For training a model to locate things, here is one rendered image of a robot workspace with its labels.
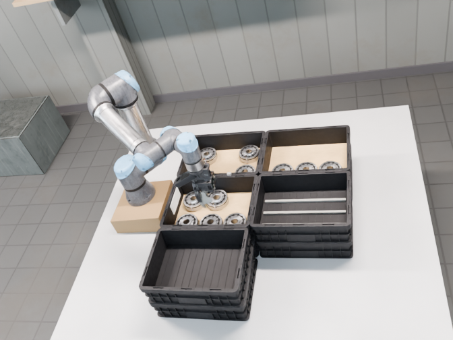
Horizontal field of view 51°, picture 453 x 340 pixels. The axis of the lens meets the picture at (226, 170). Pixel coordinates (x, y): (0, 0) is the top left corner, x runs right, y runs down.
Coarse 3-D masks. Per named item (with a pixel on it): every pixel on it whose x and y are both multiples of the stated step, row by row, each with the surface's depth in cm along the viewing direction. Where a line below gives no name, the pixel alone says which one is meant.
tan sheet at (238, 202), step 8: (232, 192) 222; (240, 192) 221; (248, 192) 219; (232, 200) 218; (240, 200) 217; (248, 200) 216; (184, 208) 222; (208, 208) 218; (224, 208) 216; (232, 208) 215; (240, 208) 214; (248, 208) 212; (200, 216) 216; (224, 216) 212
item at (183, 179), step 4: (188, 172) 192; (180, 176) 195; (184, 176) 192; (188, 176) 189; (192, 176) 188; (196, 176) 189; (176, 180) 194; (180, 180) 193; (184, 180) 191; (188, 180) 191; (176, 184) 194; (180, 184) 193; (184, 184) 193
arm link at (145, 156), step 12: (96, 96) 196; (108, 96) 198; (96, 108) 194; (108, 108) 195; (96, 120) 197; (108, 120) 191; (120, 120) 190; (120, 132) 187; (132, 132) 186; (132, 144) 184; (144, 144) 183; (156, 144) 182; (144, 156) 179; (156, 156) 181; (144, 168) 180
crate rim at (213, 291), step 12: (168, 228) 202; (180, 228) 200; (192, 228) 198; (204, 228) 197; (216, 228) 195; (228, 228) 194; (240, 228) 192; (156, 240) 198; (240, 264) 180; (144, 276) 186; (240, 276) 176; (144, 288) 182; (156, 288) 181; (168, 288) 180; (180, 288) 178; (192, 288) 177; (204, 288) 176
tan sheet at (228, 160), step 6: (216, 150) 246; (222, 150) 245; (228, 150) 244; (234, 150) 243; (222, 156) 242; (228, 156) 241; (234, 156) 240; (216, 162) 240; (222, 162) 239; (228, 162) 238; (234, 162) 237; (240, 162) 236; (210, 168) 238; (216, 168) 236; (222, 168) 235; (228, 168) 235; (234, 168) 233
